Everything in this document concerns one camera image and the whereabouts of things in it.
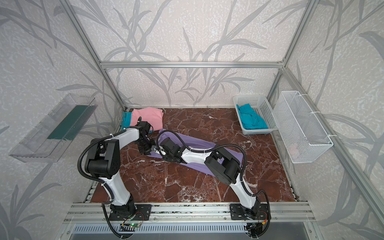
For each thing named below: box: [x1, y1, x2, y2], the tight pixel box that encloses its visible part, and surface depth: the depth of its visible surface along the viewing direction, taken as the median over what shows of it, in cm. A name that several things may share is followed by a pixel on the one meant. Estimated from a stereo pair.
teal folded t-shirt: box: [120, 111, 132, 131], surface depth 109 cm
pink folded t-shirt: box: [130, 107, 164, 131], surface depth 113 cm
